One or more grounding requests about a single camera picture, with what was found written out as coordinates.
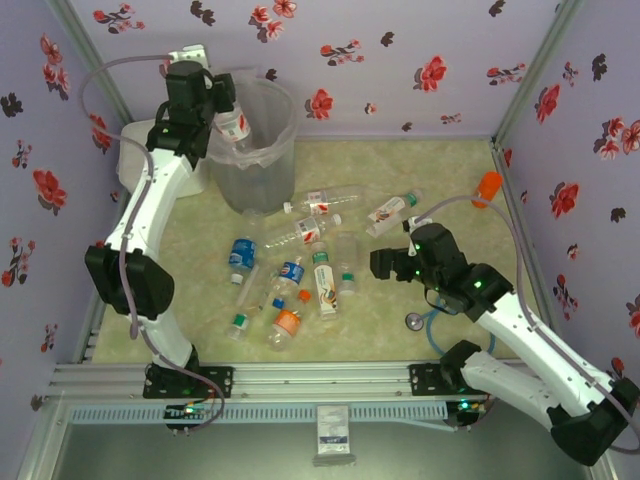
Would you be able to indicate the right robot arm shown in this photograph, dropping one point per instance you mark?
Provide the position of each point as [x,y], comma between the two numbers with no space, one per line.
[525,340]

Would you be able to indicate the small controller board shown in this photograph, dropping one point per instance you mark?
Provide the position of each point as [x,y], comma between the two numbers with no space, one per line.
[467,407]
[190,412]

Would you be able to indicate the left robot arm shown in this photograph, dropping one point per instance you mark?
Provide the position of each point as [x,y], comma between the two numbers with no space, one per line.
[150,210]

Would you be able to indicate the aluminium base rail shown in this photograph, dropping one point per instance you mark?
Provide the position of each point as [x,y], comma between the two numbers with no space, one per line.
[320,380]

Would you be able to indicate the clear unlabelled slim bottle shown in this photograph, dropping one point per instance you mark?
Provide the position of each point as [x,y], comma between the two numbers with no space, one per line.
[247,287]

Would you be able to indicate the clear bottle blue round-logo label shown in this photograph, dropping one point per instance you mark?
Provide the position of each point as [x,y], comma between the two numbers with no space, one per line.
[291,272]

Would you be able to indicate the aluminium side rail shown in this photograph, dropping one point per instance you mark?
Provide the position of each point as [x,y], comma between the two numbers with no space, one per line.
[92,340]
[515,215]

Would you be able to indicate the small clear bottle green cap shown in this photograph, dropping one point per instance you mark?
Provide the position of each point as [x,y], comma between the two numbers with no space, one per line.
[237,330]

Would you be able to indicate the aluminium corner post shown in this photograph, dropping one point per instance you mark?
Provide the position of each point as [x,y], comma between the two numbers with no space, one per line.
[85,35]
[540,65]

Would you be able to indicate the white printed drink bottle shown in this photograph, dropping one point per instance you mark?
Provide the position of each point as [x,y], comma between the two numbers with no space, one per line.
[325,285]
[387,215]

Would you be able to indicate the blue stethoscope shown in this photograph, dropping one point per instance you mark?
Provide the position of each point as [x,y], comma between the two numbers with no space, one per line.
[415,322]

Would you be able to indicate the clear bin with plastic liner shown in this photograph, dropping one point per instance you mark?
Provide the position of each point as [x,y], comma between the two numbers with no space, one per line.
[265,180]

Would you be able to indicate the white label tag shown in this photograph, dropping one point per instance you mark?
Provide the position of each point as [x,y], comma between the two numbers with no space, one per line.
[334,430]

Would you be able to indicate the clear bottle orange label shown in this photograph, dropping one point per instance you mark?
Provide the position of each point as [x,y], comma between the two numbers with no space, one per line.
[286,322]

